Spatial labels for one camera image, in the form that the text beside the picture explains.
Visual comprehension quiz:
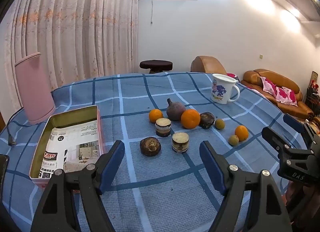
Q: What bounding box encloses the pink floral curtain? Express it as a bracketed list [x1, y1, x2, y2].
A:
[4, 0, 138, 109]

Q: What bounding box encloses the purple round radish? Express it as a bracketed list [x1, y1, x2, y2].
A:
[166, 98, 186, 121]

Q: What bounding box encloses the cut sugarcane piece front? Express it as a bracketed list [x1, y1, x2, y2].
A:
[171, 132, 189, 153]

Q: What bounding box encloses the green longan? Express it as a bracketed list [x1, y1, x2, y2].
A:
[215, 119, 225, 130]
[228, 134, 239, 146]

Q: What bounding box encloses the dark round stool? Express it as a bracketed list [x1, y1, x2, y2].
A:
[139, 60, 173, 74]

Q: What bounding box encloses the dark mangosteen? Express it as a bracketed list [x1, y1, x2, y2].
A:
[199, 112, 215, 129]

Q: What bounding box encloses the white cartoon mug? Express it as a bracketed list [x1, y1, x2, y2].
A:
[211, 73, 240, 105]

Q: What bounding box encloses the black object table edge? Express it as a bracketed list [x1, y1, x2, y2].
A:
[0, 154, 9, 187]

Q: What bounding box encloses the small orange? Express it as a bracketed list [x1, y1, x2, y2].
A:
[234, 125, 249, 142]
[149, 109, 163, 124]

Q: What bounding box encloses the brown mangosteen front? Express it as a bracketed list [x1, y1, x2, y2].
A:
[140, 137, 161, 157]

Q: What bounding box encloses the pink tin box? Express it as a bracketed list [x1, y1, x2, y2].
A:
[29, 105, 106, 188]

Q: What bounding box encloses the black power cable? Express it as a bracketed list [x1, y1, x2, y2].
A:
[6, 106, 25, 147]

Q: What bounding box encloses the person's right hand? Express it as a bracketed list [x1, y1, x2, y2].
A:
[285, 182, 319, 222]

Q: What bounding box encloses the cut sugarcane piece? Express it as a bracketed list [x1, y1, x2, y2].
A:
[155, 118, 171, 137]
[171, 132, 189, 153]

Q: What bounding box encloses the cut sugarcane piece back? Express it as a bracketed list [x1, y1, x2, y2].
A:
[155, 118, 171, 137]

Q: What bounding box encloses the large orange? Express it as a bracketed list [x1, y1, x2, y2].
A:
[181, 109, 201, 129]

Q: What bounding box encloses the brown leather armchair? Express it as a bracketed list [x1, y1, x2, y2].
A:
[190, 56, 227, 75]

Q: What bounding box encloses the brown leather sofa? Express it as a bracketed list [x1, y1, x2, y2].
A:
[241, 69, 314, 120]

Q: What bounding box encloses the printed paper leaflet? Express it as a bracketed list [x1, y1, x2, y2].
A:
[39, 120, 101, 178]

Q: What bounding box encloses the pink floral cushion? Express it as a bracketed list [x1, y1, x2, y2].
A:
[260, 76, 297, 106]

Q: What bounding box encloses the pink cylindrical appliance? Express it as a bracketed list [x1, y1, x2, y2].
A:
[15, 52, 55, 125]

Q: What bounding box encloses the green longan back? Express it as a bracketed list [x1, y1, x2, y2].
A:
[215, 119, 225, 130]

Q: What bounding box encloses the green longan front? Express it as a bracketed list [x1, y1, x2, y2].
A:
[228, 134, 239, 146]

